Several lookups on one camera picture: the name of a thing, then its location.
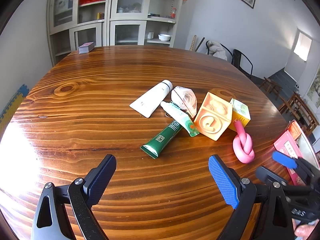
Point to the red tin box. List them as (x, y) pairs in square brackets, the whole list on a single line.
[(294, 143)]

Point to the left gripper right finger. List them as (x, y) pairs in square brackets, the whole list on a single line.
[(274, 220)]

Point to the grey display cabinet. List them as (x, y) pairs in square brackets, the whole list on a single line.
[(71, 23)]

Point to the wooden chair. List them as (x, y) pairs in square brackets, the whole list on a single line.
[(300, 110)]

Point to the white cream tube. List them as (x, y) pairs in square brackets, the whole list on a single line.
[(147, 103)]

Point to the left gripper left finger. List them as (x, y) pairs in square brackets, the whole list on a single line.
[(51, 219)]

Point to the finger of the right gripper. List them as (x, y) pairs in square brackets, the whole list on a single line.
[(269, 177), (284, 160)]

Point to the purple card deck box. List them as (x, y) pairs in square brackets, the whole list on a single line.
[(86, 47)]

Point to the black metal chair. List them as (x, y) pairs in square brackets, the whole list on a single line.
[(238, 61)]

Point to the light orange toy cube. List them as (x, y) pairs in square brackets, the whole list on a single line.
[(213, 117)]

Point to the white bowl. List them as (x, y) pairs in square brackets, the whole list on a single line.
[(164, 37)]

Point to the yellow green carton box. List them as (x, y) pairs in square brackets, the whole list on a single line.
[(240, 112)]

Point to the pink knotted foam toy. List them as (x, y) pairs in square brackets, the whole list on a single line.
[(242, 144)]

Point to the wooden stool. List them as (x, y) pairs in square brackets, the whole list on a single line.
[(271, 86)]

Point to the chair with grey coat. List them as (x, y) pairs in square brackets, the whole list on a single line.
[(216, 49)]

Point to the bagged gauze roll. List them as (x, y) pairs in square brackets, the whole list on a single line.
[(186, 99)]

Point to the person's right hand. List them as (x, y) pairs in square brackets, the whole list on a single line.
[(304, 231)]

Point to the white green toothpaste tube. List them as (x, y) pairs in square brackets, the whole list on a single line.
[(181, 117)]

